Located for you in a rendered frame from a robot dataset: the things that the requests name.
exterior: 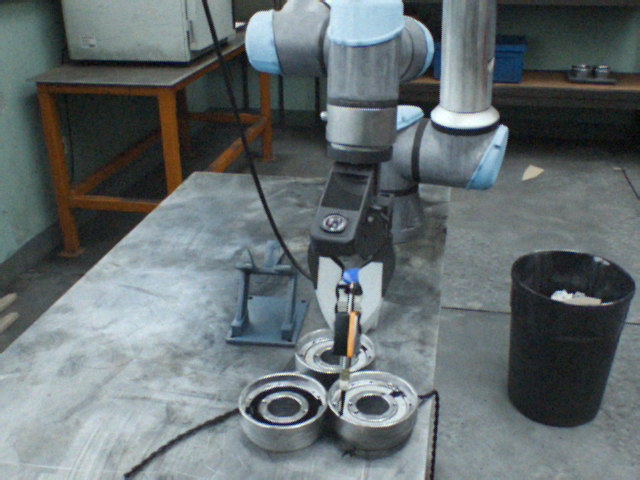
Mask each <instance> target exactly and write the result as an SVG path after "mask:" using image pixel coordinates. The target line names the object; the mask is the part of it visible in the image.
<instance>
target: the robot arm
mask: <svg viewBox="0 0 640 480"><path fill-rule="evenodd" d="M497 4H498V0H443V24H442V56H441V88H440V104H439V105H438V106H437V107H436V108H435V109H434V110H433V111H432V113H431V118H423V116H424V113H423V111H422V109H421V108H419V107H414V106H398V96H399V83H406V82H409V81H411V80H413V79H415V78H416V77H417V76H419V75H421V74H423V73H424V72H425V71H426V70H427V69H428V67H429V66H430V64H431V62H432V59H433V55H434V42H433V38H432V35H431V33H430V32H428V30H427V29H426V28H425V27H424V26H423V25H422V24H421V23H419V22H418V21H415V20H414V19H412V18H410V17H406V16H403V7H404V6H403V2H402V0H288V1H287V3H286V4H285V5H284V7H283V8H282V10H281V11H276V10H270V11H260V12H257V13H256V14H254V16H253V18H252V19H251V20H250V23H249V25H248V28H247V33H246V50H247V53H248V57H249V61H250V63H251V64H252V66H253V67H254V68H255V69H257V70H258V71H261V72H266V73H274V74H280V75H282V76H285V75H286V74H287V75H299V76H313V77H325V78H327V100H326V103H327V112H324V111H323V112H322V113H321V119H322V120H327V124H326V140H327V141H329V143H327V147H326V156H327V158H329V159H332V160H335V161H340V162H335V163H334V164H333V166H332V169H331V172H330V175H329V178H327V180H326V183H325V187H324V190H323V193H322V196H321V199H320V201H319V204H318V207H317V210H316V214H315V217H314V219H313V222H312V225H311V228H310V245H309V248H308V265H309V270H310V274H311V278H312V282H313V286H314V289H315V291H316V295H317V299H318V302H319V305H320V308H321V311H322V313H323V315H324V318H325V320H326V321H327V324H329V326H330V328H331V329H332V330H333V331H334V332H335V321H336V320H335V316H336V313H338V312H339V311H338V305H337V303H338V301H339V298H340V292H339V289H338V285H339V282H340V281H341V279H342V277H343V274H344V264H343V263H342V262H341V261H340V260H339V259H338V257H339V256H346V257H351V256H352V255H353V254H356V255H360V256H361V258H362V259H363V260H367V259H368V257H369V255H372V257H371V259H370V260H369V261H367V262H366V263H364V264H363V265H362V266H361V268H360V270H359V273H358V277H359V283H360V285H361V286H362V289H363V296H362V299H361V301H360V306H361V309H362V313H361V317H360V320H359V327H360V333H361V334H362V335H365V334H366V333H367V331H368V330H369V329H370V328H371V326H372V325H373V322H374V320H375V318H376V316H377V314H378V311H379V308H380V306H381V303H382V301H383V298H385V296H386V292H387V290H388V287H389V284H390V282H391V279H392V277H393V274H394V271H395V266H396V258H397V256H396V249H395V247H394V244H402V243H407V242H411V241H415V239H417V238H419V237H421V236H422V235H423V234H424V233H425V231H426V215H425V212H424V207H423V204H422V201H421V197H420V194H419V182H422V184H429V185H436V186H445V187H452V188H460V189H465V190H466V191H467V190H478V191H486V190H489V189H490V188H491V187H492V186H493V185H494V183H495V181H496V178H497V175H498V172H499V170H500V166H501V163H502V160H503V156H504V152H505V148H506V143H507V138H508V128H507V127H504V125H501V126H499V119H500V116H499V113H498V111H497V110H496V109H495V108H494V107H493V106H492V103H491V90H492V76H493V62H494V47H495V33H496V18H497Z"/></svg>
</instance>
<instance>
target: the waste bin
mask: <svg viewBox="0 0 640 480"><path fill-rule="evenodd" d="M510 277H511V287H510V304H509V306H510V311H511V320H510V346H509V372H508V396H509V399H510V401H511V402H512V404H513V405H514V406H515V407H516V408H517V409H518V410H519V411H520V412H522V413H523V414H525V415H526V416H528V417H530V418H532V419H534V420H536V421H539V422H542V423H545V424H549V425H555V426H576V425H581V424H584V423H587V422H589V421H591V420H592V419H594V418H595V417H596V416H597V414H598V412H599V408H600V405H601V401H602V398H603V394H604V391H605V387H606V384H607V380H608V377H609V373H610V370H611V366H612V362H613V358H615V355H616V351H617V348H618V344H619V341H620V337H621V334H622V331H623V329H624V326H625V321H626V319H627V316H628V312H629V308H630V304H631V301H632V299H633V297H634V295H635V292H636V286H635V281H634V279H633V278H632V277H631V275H630V274H629V273H628V272H627V271H626V270H625V269H623V268H622V267H621V266H619V265H618V264H616V263H614V262H612V261H610V260H608V259H606V258H603V257H600V256H597V255H593V254H590V253H585V252H580V251H572V250H561V249H550V250H541V251H535V252H531V253H528V254H525V255H523V256H520V257H518V258H517V259H516V260H515V261H514V262H513V264H512V266H511V270H510ZM564 290H565V292H566V293H567V294H572V298H573V295H574V294H575V293H576V292H579V293H583V294H584V297H590V298H595V299H600V300H601V303H600V304H579V303H571V302H565V301H560V300H556V299H553V298H551V297H552V295H553V294H554V293H555V292H556V291H564Z"/></svg>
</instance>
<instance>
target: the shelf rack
mask: <svg viewBox="0 0 640 480"><path fill-rule="evenodd" d="M402 2H415V3H421V4H443V0H402ZM498 4H516V5H554V6H640V0H498ZM613 74H614V76H615V78H616V80H617V83H616V81H615V82H614V84H613V85H608V84H591V83H570V79H569V80H568V76H567V71H562V70H522V77H521V82H518V84H501V83H492V90H491V103H492V104H503V105H528V106H533V107H565V108H597V109H630V110H637V111H636V117H635V123H634V129H633V134H632V140H631V142H629V143H630V145H631V146H632V148H640V72H613ZM436 79H437V78H434V66H429V67H428V69H427V70H426V71H425V72H424V73H423V74H421V75H419V76H417V80H411V81H409V82H406V83H399V96H398V101H420V102H440V88H441V80H436Z"/></svg>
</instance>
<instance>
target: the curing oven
mask: <svg viewBox="0 0 640 480"><path fill-rule="evenodd" d="M207 1H208V4H209V7H210V12H211V15H212V19H213V23H214V26H215V30H216V33H217V37H218V40H219V44H220V46H228V41H230V40H232V39H234V38H236V36H235V15H236V12H234V7H235V0H207ZM61 4H62V12H63V18H64V25H65V31H66V37H67V44H68V50H69V56H70V59H81V66H87V65H91V61H90V59H96V60H134V61H173V62H180V67H181V68H189V61H191V60H193V59H195V58H197V57H199V56H201V55H202V54H204V53H206V51H209V50H211V49H213V48H215V45H214V42H213V38H212V35H211V31H210V28H209V24H208V21H207V17H206V14H205V10H204V7H203V2H202V0H61Z"/></svg>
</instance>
